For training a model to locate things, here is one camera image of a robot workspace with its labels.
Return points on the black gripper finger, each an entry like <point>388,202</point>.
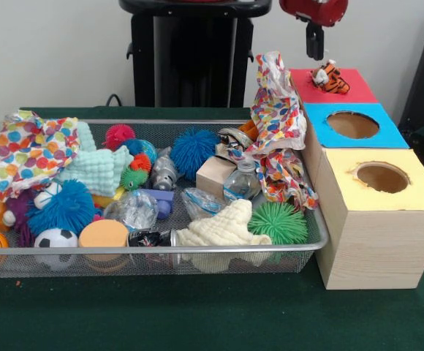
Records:
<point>319,44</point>
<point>310,42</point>

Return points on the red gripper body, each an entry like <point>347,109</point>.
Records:
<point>318,9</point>

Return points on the orange plush toy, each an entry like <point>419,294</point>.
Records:
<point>330,78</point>

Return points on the colourful dotted cloth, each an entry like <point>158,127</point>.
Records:
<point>278,109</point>
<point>25,153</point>
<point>285,175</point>

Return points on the multicoloured spiky caterpillar toy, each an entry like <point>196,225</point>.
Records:
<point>133,177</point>

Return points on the mint green knitted cloth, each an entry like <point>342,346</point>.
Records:
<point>95,168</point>

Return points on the wooden box with three holes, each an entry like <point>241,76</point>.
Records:
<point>380,248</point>

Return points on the shallow metal mesh bin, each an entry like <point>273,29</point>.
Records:
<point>51,251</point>

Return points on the blue spiky ball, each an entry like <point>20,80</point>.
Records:
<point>193,148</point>
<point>64,208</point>

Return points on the green spiky ball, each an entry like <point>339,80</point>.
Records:
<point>278,223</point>

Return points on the cream knitted cloth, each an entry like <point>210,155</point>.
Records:
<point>226,226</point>

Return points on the orange foam cylinder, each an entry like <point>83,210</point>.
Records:
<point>103,234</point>

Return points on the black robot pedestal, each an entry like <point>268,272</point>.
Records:
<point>142,55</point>

